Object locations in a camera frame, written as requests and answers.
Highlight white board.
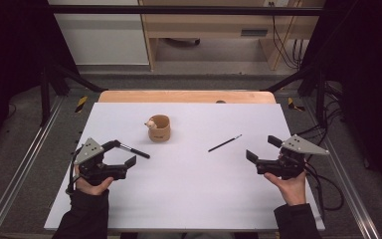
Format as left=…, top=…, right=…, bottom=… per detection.
left=44, top=102, right=326, bottom=232

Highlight white cabinet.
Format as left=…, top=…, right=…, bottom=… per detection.
left=48, top=0, right=150, bottom=66

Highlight person's left hand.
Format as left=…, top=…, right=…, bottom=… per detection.
left=74, top=164, right=114, bottom=196

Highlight aluminium floor rail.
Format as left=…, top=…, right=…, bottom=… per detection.
left=0, top=95, right=67, bottom=239
left=301, top=99, right=382, bottom=239

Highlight hanging black desk cables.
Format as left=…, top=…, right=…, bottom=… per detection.
left=268, top=1, right=305, bottom=71

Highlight thin black makeup brush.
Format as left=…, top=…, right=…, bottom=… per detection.
left=207, top=133, right=243, bottom=153

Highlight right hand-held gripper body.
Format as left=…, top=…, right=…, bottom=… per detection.
left=256, top=133, right=330, bottom=181

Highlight round wooden cup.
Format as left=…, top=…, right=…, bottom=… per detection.
left=147, top=114, right=172, bottom=143

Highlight hand-held gripper cable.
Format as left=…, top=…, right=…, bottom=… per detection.
left=302, top=163, right=345, bottom=222
left=65, top=145, right=85, bottom=195

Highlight black curtain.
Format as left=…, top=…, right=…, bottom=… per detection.
left=301, top=0, right=382, bottom=203
left=0, top=0, right=79, bottom=162

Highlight black metal stand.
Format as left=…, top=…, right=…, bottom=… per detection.
left=264, top=63, right=328, bottom=128
left=39, top=61, right=108, bottom=127

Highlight left hand-held gripper cable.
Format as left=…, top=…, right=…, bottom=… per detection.
left=65, top=145, right=85, bottom=195

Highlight right hand-held gripper cable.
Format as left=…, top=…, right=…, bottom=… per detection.
left=302, top=163, right=345, bottom=222

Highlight bundle of black floor cables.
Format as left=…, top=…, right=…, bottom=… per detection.
left=294, top=81, right=345, bottom=137

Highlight person's right hand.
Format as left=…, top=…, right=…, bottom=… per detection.
left=264, top=170, right=307, bottom=207

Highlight light wooden desk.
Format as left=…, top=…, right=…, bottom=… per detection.
left=138, top=0, right=326, bottom=72

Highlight fluffy grey makeup brush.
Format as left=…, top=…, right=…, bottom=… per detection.
left=117, top=142, right=151, bottom=159

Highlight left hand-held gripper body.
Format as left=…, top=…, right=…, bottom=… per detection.
left=74, top=137, right=128, bottom=187

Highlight black metal crossbar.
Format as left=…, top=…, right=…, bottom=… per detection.
left=48, top=4, right=325, bottom=17

